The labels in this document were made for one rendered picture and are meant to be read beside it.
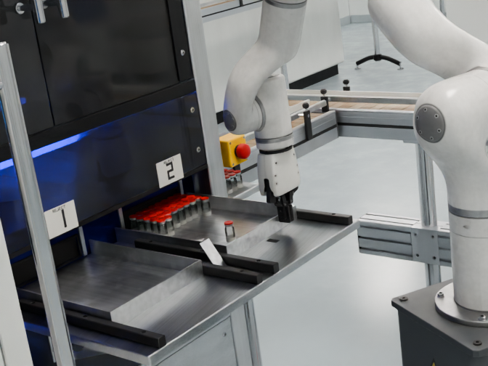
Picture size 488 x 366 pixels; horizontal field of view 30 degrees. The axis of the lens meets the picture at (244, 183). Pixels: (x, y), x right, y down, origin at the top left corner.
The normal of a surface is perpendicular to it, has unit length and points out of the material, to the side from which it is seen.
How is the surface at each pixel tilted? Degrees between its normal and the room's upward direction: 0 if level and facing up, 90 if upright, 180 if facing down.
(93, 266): 0
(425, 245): 90
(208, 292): 0
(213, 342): 90
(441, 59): 122
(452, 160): 127
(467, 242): 90
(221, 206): 90
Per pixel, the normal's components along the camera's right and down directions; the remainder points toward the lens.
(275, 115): 0.49, 0.20
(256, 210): -0.61, 0.31
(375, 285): -0.13, -0.95
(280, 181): 0.71, 0.12
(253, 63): -0.44, -0.41
